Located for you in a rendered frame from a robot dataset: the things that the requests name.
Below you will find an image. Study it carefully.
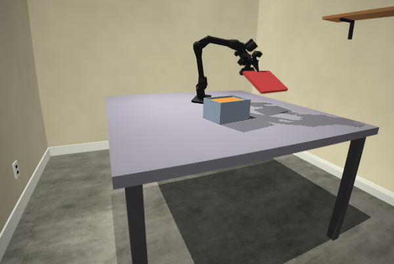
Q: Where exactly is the red rectangular slab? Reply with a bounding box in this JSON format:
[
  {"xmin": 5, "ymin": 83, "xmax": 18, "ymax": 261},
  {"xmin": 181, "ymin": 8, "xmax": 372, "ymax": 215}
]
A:
[{"xmin": 242, "ymin": 71, "xmax": 288, "ymax": 94}]

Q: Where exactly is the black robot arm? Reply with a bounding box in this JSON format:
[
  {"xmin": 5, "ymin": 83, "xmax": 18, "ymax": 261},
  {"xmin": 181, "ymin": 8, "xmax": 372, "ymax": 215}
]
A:
[{"xmin": 193, "ymin": 35, "xmax": 258, "ymax": 100}]

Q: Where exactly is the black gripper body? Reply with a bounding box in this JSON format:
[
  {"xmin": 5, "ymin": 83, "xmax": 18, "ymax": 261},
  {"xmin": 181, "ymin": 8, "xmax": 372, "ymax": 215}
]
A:
[{"xmin": 239, "ymin": 51, "xmax": 263, "ymax": 76}]

